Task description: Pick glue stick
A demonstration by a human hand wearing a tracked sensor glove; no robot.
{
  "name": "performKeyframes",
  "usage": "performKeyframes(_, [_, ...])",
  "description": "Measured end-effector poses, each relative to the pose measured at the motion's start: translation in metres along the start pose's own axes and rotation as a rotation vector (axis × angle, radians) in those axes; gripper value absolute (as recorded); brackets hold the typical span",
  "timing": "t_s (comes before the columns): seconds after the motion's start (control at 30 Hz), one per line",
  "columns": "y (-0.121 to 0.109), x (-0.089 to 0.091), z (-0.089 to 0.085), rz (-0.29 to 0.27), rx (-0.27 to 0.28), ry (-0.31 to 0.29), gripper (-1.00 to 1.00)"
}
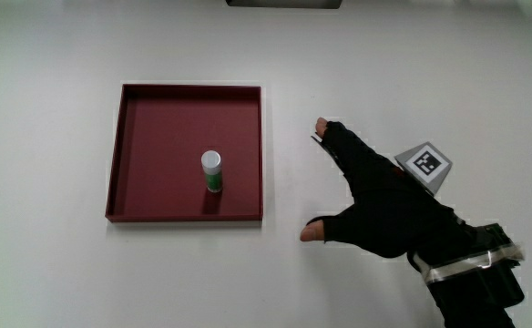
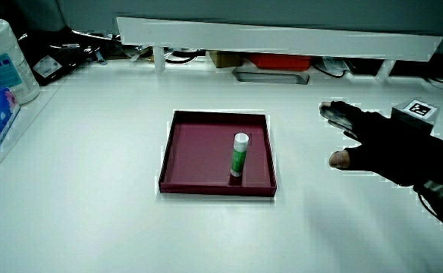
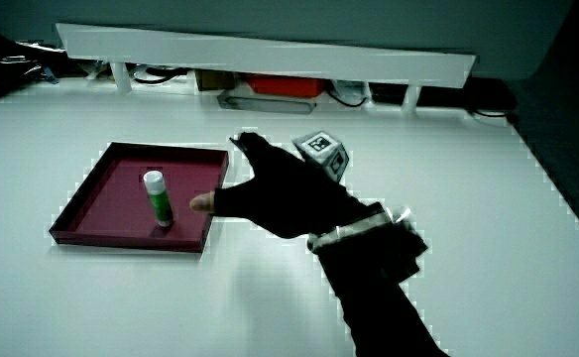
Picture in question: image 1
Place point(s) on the person's right hand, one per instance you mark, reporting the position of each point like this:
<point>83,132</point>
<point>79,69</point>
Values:
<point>384,214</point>

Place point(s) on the green white glue stick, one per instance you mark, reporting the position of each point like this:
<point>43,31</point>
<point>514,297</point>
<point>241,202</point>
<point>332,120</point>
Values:
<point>212,173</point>

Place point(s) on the person's right forearm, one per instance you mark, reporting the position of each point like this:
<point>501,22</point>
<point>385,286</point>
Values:
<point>475,282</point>

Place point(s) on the dark red square tray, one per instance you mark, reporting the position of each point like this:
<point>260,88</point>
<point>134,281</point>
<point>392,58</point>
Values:
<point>166,150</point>

